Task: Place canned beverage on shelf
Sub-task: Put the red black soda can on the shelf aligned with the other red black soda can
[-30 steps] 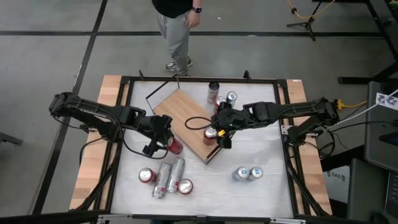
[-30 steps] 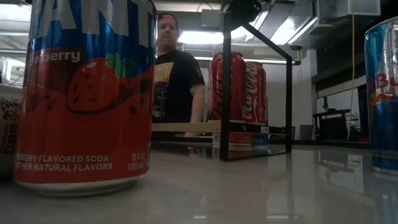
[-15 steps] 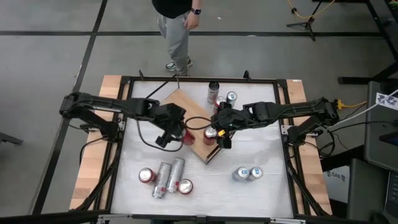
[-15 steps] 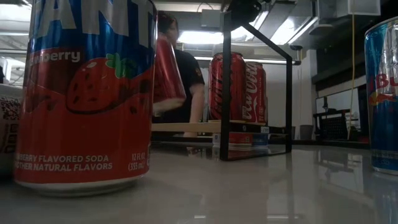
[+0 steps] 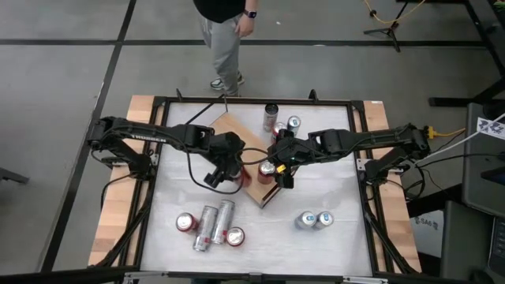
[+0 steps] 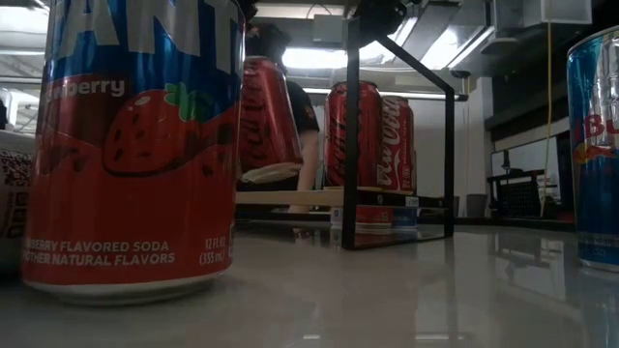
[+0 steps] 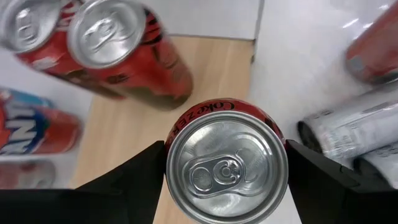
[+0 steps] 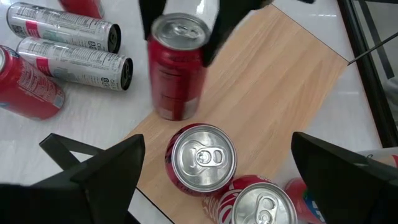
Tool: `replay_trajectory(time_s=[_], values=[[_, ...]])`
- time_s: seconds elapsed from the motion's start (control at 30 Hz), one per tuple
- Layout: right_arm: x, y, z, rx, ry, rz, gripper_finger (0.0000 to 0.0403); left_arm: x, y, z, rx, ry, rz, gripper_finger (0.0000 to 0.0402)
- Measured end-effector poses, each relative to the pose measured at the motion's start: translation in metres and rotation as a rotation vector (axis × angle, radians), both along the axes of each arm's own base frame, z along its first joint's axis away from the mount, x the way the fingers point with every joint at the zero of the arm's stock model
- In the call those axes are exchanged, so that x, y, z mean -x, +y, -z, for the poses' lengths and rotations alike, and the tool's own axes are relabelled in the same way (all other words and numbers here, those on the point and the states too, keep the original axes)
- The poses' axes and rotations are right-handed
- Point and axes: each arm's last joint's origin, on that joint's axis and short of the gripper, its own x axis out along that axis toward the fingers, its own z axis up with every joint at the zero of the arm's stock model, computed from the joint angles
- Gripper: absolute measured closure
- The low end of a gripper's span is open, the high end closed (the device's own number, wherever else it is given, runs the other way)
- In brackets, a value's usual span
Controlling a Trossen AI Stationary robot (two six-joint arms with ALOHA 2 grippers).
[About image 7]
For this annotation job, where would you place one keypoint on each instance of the red Coke Zero can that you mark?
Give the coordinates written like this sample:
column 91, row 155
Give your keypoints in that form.
column 130, row 62
column 227, row 168

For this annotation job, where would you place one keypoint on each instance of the tall silver can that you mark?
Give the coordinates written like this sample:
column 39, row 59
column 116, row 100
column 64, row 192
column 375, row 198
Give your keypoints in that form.
column 351, row 130

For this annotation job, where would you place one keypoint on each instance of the red Fanta strawberry can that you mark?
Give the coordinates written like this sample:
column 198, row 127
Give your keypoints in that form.
column 376, row 53
column 46, row 130

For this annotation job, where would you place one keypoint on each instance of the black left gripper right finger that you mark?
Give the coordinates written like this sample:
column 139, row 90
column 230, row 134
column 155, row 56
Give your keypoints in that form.
column 342, row 199

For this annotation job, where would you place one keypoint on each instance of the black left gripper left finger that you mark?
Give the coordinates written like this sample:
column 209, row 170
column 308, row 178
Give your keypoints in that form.
column 93, row 205

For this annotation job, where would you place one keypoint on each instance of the red Coca-Cola can white script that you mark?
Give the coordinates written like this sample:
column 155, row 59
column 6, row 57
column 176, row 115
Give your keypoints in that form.
column 31, row 28

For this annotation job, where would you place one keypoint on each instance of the dark slim can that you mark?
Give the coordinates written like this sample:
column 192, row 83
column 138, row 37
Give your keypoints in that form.
column 25, row 174

